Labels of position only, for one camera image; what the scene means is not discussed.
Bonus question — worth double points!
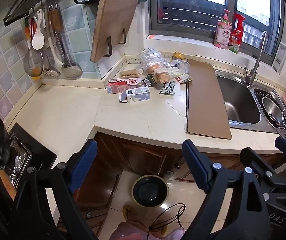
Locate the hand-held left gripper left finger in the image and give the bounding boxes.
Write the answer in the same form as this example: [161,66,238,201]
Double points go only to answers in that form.
[8,139,98,240]

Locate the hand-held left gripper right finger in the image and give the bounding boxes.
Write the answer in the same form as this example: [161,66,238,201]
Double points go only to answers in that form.
[182,139,278,240]

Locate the round trash bin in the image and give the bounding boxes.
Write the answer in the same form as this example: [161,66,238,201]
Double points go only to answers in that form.
[131,174,170,207]

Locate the pink carton box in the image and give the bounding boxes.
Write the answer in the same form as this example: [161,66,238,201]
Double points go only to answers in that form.
[107,77,143,94]

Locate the clear plastic bottle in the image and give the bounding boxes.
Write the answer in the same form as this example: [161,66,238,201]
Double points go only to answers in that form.
[171,59,191,71]

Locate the beige loofah sponge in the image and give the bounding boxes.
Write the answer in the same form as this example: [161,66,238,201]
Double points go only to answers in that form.
[120,68,140,78]

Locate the clear plastic bag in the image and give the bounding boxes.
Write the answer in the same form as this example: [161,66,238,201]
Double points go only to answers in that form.
[140,48,170,73]

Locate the steel bowl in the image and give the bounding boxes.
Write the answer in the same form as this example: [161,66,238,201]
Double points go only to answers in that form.
[261,96,283,125]

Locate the black glass stove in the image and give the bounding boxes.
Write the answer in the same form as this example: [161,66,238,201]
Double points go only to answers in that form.
[0,122,58,195]

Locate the crumpled aluminium foil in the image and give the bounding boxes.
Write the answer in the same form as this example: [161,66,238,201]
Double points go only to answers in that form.
[8,136,32,184]

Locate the brown cardboard sheet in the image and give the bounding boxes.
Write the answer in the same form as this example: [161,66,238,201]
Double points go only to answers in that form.
[186,59,233,140]

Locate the steel kitchen sink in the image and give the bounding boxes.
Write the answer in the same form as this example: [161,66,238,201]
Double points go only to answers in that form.
[214,69,286,134]

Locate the black dotted packet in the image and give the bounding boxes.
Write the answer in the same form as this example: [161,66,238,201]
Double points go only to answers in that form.
[159,81,177,95]

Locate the red and white small packet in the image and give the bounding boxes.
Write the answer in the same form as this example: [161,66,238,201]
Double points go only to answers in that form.
[175,73,193,84]

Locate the white and blue carton box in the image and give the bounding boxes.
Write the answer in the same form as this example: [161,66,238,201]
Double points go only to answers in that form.
[119,86,151,103]

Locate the pink pants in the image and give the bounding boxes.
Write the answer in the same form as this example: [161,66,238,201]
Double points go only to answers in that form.
[110,220,185,240]

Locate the brown cracker packet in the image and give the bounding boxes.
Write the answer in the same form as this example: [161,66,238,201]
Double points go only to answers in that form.
[154,71,170,83]

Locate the metal ladle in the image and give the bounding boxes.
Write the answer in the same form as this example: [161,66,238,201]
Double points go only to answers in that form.
[51,4,83,78]

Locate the metal slotted spatula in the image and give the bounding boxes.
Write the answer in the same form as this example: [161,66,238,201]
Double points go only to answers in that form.
[43,5,61,78]

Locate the white paper wrapper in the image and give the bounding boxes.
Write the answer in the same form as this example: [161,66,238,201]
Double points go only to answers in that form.
[168,66,183,78]

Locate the dark green box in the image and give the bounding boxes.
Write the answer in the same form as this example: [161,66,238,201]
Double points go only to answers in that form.
[142,74,160,88]

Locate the steel faucet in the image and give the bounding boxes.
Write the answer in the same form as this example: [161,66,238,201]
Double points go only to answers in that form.
[244,30,268,85]

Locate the metal mesh strainer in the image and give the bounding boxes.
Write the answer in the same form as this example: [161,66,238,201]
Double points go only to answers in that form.
[23,34,44,77]

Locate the black cutting board holder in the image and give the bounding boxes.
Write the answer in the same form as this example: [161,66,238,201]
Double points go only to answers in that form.
[102,28,127,57]

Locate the red spray bottle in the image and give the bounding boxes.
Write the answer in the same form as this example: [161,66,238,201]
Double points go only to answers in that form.
[229,13,246,54]

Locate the white rice paddle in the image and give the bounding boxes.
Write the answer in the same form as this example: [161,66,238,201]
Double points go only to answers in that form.
[31,9,45,50]

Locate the pink soap bottle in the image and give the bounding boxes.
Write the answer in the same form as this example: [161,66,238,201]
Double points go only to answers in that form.
[214,9,233,50]

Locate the wooden cutting board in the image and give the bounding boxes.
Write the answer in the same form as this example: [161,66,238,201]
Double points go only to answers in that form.
[90,0,139,63]

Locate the thin black cable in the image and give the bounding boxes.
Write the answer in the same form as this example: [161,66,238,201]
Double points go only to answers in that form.
[147,203,186,240]

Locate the white wall socket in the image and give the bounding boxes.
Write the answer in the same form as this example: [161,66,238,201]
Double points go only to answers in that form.
[273,41,286,75]

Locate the orange handled utensil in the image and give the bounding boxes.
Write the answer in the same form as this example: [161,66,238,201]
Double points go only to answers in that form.
[24,15,37,42]

